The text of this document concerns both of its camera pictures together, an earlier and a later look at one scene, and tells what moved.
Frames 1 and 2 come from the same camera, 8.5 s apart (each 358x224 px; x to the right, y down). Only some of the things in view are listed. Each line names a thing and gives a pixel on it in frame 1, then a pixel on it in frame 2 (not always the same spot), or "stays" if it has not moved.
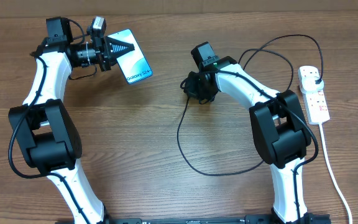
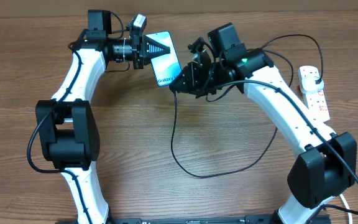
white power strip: (316, 106) stays
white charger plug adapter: (307, 83) stays
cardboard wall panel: (59, 9) stays
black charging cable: (262, 48) to (258, 157)
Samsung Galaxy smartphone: (133, 64) to (168, 67)
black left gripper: (110, 43) to (145, 55)
